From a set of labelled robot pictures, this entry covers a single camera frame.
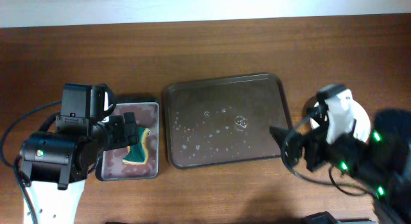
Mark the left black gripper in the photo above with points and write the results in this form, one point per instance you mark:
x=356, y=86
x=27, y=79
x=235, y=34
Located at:
x=121, y=125

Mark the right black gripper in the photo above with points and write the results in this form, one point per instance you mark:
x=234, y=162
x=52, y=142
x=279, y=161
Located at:
x=311, y=137

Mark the yellow green sponge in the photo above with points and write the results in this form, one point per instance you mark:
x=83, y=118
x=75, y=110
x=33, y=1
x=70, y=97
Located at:
x=138, y=154

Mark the cream white plate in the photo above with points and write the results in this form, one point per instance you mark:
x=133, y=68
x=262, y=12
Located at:
x=361, y=121

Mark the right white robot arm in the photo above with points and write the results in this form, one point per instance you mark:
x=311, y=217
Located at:
x=380, y=162

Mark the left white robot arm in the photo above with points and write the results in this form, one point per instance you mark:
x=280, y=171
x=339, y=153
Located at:
x=57, y=164

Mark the small soapy water tray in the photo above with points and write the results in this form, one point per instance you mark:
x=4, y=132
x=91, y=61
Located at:
x=147, y=114

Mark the large brown serving tray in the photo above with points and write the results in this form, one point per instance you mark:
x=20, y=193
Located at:
x=224, y=120

